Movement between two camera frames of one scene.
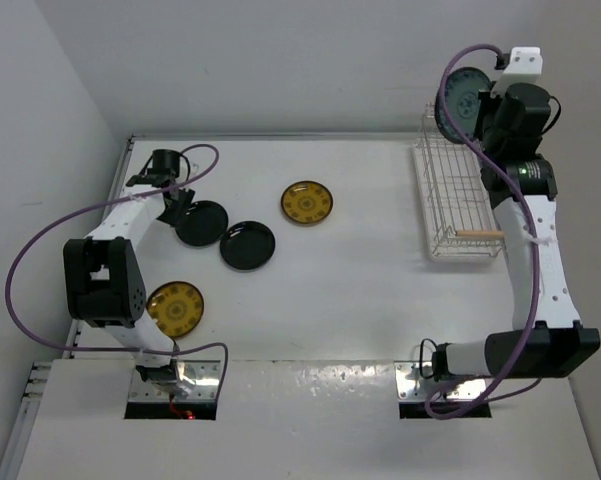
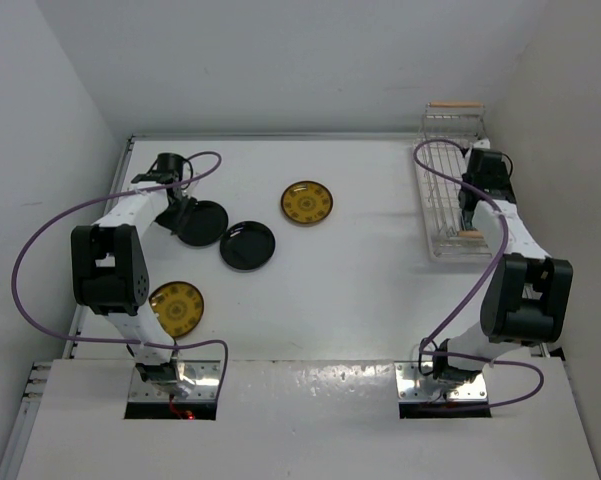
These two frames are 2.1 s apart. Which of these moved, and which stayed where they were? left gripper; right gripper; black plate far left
Moved: right gripper
Stayed: left gripper; black plate far left
